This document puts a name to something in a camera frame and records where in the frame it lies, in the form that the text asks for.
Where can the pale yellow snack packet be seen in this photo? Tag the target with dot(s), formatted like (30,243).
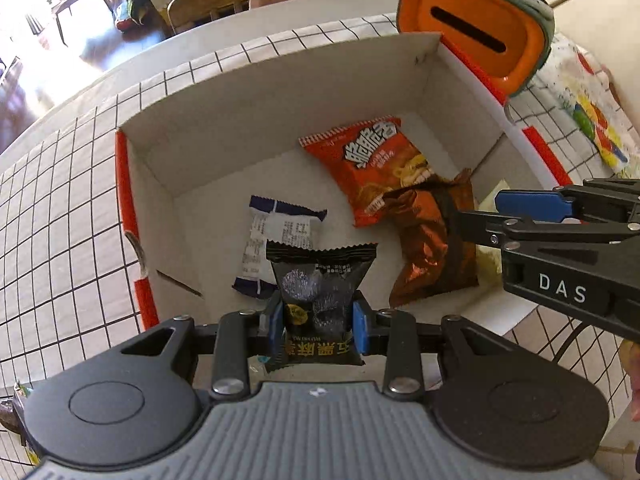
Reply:
(487,260)

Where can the dark red-brown snack packet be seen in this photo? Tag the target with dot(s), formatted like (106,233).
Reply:
(425,260)

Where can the black snack packet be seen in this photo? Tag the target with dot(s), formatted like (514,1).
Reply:
(315,285)

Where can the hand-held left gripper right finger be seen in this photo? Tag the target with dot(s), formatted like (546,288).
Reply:
(361,327)

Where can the red snack packet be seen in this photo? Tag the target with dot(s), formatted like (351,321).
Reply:
(370,170)

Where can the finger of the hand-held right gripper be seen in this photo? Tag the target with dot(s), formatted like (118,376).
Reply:
(480,227)
(530,204)

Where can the person's right hand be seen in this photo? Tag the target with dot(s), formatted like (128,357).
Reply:
(634,380)

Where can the red cardboard box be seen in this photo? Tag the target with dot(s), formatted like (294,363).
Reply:
(225,180)

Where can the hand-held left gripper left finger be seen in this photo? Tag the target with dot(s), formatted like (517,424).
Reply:
(274,327)

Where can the blue white snack packet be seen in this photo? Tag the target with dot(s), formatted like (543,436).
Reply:
(260,240)

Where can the colourful plastic bag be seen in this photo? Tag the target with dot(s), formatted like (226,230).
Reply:
(595,125)

